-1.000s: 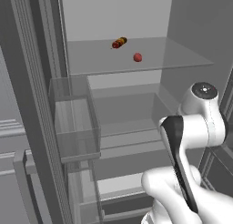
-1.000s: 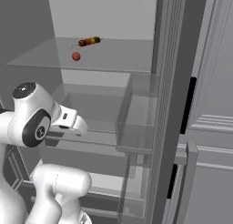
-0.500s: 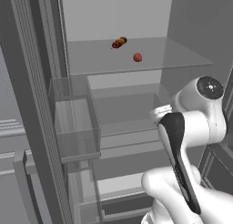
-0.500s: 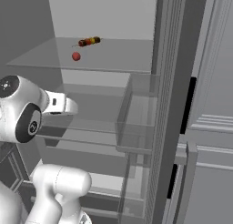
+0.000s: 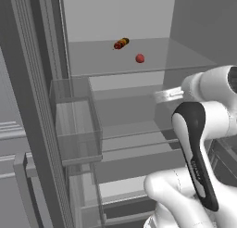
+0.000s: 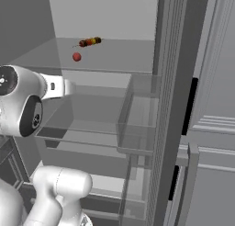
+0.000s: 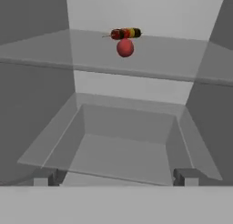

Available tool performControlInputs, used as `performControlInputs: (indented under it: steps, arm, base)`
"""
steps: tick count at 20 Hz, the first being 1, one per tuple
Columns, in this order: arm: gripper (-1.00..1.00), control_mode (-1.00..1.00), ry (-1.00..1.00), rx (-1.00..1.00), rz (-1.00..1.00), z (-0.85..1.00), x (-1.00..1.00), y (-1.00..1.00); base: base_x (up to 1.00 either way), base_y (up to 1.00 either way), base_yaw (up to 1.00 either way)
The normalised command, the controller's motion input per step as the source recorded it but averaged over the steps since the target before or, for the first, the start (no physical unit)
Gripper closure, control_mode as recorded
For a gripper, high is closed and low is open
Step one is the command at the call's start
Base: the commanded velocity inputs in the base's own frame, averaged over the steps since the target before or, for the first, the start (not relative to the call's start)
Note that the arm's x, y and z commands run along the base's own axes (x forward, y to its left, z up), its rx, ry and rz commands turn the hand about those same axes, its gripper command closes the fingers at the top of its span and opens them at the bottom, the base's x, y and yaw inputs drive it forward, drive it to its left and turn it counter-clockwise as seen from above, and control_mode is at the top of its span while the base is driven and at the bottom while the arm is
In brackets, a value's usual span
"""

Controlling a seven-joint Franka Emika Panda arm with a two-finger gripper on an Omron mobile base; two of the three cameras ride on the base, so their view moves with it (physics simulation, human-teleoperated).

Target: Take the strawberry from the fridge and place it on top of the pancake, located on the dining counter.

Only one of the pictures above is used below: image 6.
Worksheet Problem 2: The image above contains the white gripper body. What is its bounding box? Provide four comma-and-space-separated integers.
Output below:
62, 77, 77, 97

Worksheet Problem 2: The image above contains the clear fridge drawer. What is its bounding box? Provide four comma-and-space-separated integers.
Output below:
34, 93, 131, 150

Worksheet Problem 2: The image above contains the glass fridge shelf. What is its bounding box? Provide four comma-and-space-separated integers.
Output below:
8, 36, 156, 75

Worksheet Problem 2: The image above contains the clear fridge door bin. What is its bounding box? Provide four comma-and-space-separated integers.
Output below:
117, 153, 154, 226
116, 73, 162, 156

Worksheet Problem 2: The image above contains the grey fridge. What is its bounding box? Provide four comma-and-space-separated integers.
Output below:
0, 0, 163, 226

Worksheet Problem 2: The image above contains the grey fridge door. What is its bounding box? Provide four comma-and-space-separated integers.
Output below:
144, 0, 212, 226

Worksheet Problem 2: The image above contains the kebab skewer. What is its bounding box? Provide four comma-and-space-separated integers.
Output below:
72, 36, 105, 49

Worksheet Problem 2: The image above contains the dark grey cabinet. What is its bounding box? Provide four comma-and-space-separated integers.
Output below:
0, 136, 33, 192

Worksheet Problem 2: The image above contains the grey tall cupboard door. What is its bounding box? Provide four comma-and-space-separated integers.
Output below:
186, 0, 235, 136

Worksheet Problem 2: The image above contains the grey cupboard drawer front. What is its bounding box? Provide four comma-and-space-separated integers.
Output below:
175, 134, 235, 226

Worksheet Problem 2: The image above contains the grey bar handle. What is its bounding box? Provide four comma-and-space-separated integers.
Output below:
173, 141, 200, 226

